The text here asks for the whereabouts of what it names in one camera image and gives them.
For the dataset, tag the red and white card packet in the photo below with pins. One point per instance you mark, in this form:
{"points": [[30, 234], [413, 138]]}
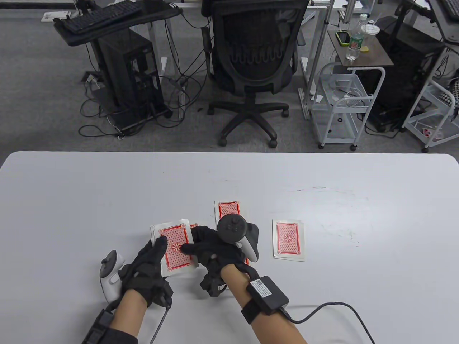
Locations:
{"points": [[426, 132]]}

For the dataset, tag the white and black VR controller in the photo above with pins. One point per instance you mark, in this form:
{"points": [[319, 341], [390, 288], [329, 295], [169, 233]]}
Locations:
{"points": [[231, 227], [107, 286]]}

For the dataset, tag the black computer tower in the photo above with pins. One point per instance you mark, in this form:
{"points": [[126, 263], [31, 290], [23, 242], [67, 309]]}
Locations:
{"points": [[405, 71], [125, 71]]}

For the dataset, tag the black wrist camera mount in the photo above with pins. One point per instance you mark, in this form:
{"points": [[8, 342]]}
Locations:
{"points": [[213, 285], [165, 295]]}

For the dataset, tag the black mesh office chair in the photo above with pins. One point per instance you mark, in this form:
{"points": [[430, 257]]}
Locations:
{"points": [[258, 71]]}

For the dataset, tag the black keyboard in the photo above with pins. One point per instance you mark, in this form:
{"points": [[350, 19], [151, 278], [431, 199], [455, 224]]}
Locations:
{"points": [[96, 16], [452, 9]]}

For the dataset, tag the white desk leg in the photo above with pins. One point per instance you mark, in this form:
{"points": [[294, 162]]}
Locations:
{"points": [[322, 36], [164, 66]]}

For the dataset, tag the brown side table white frame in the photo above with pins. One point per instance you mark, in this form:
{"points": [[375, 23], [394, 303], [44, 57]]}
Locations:
{"points": [[376, 53]]}

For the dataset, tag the phone in green case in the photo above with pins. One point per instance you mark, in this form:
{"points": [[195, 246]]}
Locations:
{"points": [[343, 37]]}

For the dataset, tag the person's left forearm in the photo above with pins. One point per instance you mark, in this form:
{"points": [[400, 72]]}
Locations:
{"points": [[129, 310]]}

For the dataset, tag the black white checkered cloth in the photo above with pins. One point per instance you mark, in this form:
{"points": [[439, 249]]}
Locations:
{"points": [[454, 89]]}

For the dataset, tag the deck of red playing cards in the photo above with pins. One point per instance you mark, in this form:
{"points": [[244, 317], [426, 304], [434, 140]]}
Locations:
{"points": [[175, 236]]}

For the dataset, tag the black hanging power brick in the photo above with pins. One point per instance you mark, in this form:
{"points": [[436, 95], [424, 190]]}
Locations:
{"points": [[206, 39]]}

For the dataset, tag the clear plastic cup with lid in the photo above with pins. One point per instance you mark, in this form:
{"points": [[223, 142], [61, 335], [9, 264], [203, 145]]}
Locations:
{"points": [[370, 29]]}

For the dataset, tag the clear bottle green label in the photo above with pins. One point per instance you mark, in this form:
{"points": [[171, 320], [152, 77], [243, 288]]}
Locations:
{"points": [[355, 43]]}

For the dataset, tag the person's right hand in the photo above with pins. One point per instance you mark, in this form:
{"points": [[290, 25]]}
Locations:
{"points": [[208, 251]]}

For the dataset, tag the person's left hand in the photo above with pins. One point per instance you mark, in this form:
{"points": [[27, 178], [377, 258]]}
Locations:
{"points": [[143, 272]]}

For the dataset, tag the person's right forearm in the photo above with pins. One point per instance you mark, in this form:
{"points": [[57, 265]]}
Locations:
{"points": [[233, 283]]}

